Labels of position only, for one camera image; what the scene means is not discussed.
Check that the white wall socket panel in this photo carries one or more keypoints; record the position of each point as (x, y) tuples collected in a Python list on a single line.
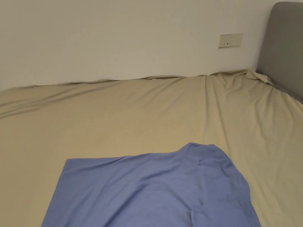
[(230, 40)]

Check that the bed with beige sheet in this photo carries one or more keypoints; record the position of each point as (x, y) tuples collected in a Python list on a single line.
[(118, 113)]

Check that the grey padded headboard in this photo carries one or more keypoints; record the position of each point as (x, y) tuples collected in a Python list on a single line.
[(282, 47)]

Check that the blue shirt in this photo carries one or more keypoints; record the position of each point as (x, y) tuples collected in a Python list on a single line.
[(146, 189)]

